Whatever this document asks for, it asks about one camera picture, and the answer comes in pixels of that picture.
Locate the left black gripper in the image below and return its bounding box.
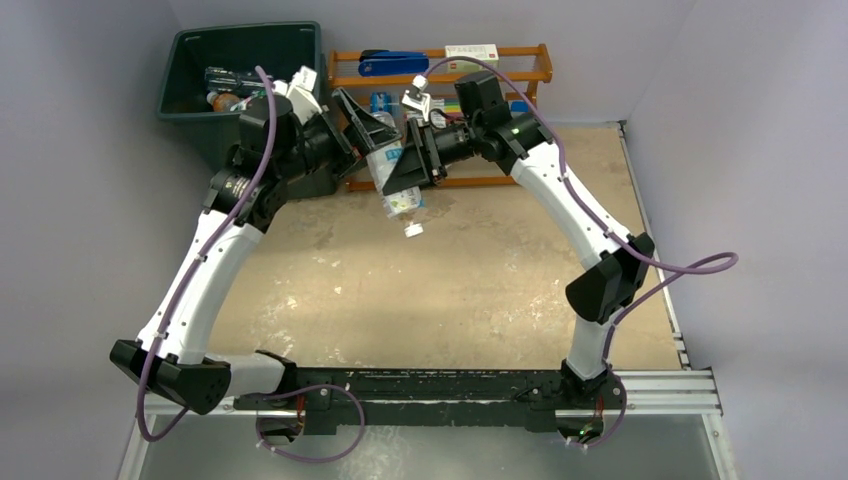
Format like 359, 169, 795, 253
276, 90, 402, 184

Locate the white blue label bottle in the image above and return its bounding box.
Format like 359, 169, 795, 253
365, 109, 427, 240

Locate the orange drink bottle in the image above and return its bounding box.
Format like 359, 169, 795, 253
206, 91, 242, 113

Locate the green white label bottle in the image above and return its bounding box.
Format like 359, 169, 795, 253
238, 92, 267, 111

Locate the clear bottle white cap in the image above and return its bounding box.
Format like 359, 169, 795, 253
204, 66, 264, 97

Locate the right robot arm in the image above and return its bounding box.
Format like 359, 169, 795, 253
382, 71, 655, 407

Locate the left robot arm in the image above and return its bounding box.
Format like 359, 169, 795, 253
110, 88, 401, 416

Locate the dark green trash bin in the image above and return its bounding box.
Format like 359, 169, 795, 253
156, 21, 330, 172

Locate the blue white tape dispenser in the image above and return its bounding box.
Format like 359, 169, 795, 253
369, 91, 398, 124

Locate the blue stapler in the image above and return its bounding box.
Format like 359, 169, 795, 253
357, 49, 429, 77

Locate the white green box top shelf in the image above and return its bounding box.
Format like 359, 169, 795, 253
444, 44, 500, 73

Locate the orange wooden shelf rack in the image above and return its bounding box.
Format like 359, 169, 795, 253
327, 43, 553, 188

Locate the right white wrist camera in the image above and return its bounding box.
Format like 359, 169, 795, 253
401, 75, 432, 123

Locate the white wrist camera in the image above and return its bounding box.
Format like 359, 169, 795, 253
401, 75, 432, 123
272, 66, 323, 126

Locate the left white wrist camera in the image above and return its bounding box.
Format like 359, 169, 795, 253
272, 66, 323, 126

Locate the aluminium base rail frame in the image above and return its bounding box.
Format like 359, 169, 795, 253
153, 360, 737, 479

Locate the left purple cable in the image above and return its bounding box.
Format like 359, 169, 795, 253
135, 64, 367, 464

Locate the purple cable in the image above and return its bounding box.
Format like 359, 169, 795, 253
423, 55, 740, 452
135, 64, 367, 464

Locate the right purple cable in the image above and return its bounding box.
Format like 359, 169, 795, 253
423, 55, 740, 452

